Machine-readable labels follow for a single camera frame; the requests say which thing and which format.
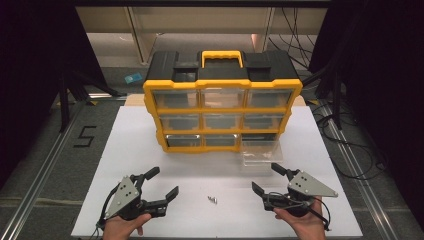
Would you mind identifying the black floor cables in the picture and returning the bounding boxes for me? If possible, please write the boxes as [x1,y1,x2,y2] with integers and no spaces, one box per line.
[311,99,390,182]

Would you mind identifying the black stand legs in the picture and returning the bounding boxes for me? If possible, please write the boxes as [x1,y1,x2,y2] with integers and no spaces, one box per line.
[57,68,128,133]

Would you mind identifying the person's left hand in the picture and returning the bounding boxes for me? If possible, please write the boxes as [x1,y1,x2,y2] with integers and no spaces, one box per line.
[102,213,152,240]

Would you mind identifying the group of clear organizer drawers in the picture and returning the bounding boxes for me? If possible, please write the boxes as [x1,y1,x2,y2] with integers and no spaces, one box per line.
[152,88,295,148]

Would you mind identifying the hand-held gripper cable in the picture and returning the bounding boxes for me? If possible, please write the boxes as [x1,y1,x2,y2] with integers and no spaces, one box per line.
[266,190,332,232]
[88,184,121,240]

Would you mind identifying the person's right hand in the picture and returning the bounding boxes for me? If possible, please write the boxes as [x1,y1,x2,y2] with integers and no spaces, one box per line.
[274,196,330,240]

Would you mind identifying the beige shelf unit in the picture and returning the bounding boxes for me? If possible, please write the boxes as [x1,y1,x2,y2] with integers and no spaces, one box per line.
[75,6,329,68]

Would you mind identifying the yellow and black organizer cabinet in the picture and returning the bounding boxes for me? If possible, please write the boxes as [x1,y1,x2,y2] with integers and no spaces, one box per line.
[142,49,304,154]

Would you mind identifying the clear plastic drawer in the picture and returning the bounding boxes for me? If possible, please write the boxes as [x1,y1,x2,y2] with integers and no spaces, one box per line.
[240,139,284,168]

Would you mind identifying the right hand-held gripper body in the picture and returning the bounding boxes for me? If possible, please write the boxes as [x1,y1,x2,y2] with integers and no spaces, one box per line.
[262,170,339,218]

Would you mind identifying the aluminium floor rail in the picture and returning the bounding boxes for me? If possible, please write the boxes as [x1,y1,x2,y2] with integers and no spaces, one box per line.
[0,99,88,240]
[316,101,399,240]

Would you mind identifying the small blue packet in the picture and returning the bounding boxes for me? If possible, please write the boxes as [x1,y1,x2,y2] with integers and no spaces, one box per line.
[124,72,144,85]

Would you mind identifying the black curtain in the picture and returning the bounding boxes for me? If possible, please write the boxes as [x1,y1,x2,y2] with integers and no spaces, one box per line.
[307,0,424,231]
[0,0,113,189]

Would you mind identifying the right hand-held gripper cable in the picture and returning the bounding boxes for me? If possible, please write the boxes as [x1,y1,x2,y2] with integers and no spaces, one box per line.
[266,190,332,232]

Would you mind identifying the black hanging cables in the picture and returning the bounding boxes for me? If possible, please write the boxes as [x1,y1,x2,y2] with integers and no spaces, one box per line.
[267,6,322,72]

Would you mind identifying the left hand-held gripper cable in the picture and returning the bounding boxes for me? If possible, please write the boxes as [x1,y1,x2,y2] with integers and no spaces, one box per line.
[88,184,121,240]

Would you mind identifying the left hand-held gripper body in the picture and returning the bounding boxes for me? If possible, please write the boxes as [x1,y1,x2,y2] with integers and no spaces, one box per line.
[104,173,168,222]

